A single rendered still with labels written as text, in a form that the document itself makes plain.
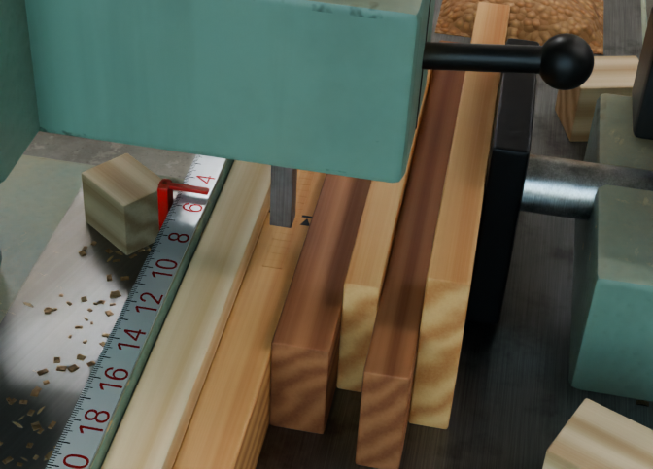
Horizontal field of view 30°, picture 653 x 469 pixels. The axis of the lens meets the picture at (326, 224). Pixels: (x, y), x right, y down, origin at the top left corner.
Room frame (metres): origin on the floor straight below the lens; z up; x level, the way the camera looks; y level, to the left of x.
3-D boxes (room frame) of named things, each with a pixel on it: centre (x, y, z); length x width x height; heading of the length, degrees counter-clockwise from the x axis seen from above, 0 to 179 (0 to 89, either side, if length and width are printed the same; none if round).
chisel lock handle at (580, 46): (0.38, -0.06, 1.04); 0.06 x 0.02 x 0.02; 82
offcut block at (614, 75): (0.56, -0.14, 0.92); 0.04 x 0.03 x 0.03; 98
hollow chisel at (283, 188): (0.39, 0.02, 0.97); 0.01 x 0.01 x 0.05; 82
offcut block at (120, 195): (0.57, 0.12, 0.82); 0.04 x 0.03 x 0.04; 45
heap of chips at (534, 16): (0.68, -0.11, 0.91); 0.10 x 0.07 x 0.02; 82
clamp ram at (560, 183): (0.43, -0.10, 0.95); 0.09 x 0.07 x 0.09; 172
